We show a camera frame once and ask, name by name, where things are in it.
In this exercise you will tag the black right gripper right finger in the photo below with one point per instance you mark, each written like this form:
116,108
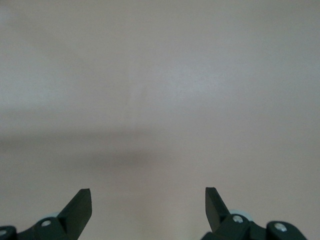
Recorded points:
217,217

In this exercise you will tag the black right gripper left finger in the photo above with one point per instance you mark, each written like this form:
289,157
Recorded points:
75,217

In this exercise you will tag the brown table cover sheet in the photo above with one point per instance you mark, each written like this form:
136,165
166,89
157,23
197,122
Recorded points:
160,100

